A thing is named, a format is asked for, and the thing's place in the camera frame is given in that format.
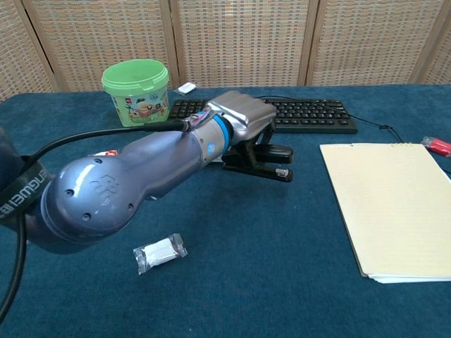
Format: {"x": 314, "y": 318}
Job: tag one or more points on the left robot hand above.
{"x": 246, "y": 112}

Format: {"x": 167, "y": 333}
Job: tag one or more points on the black stapler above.
{"x": 275, "y": 151}

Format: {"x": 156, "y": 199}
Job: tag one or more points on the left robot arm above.
{"x": 141, "y": 169}

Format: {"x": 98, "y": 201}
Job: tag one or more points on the black computer keyboard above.
{"x": 310, "y": 119}

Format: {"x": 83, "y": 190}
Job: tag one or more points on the small white wrapped candy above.
{"x": 185, "y": 87}

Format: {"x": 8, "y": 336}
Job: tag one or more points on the woven wooden folding screen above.
{"x": 239, "y": 42}

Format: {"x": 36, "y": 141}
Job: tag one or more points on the green plastic toy bucket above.
{"x": 135, "y": 88}

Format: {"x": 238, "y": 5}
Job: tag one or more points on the blue felt table cloth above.
{"x": 246, "y": 246}

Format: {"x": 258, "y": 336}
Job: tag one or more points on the white printed wrapped candy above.
{"x": 112, "y": 152}

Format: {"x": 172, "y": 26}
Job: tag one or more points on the large white wrapped candy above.
{"x": 160, "y": 253}

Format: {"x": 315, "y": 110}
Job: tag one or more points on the yellow spiral notepad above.
{"x": 387, "y": 207}

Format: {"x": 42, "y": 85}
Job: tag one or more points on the red wrapped candy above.
{"x": 438, "y": 146}

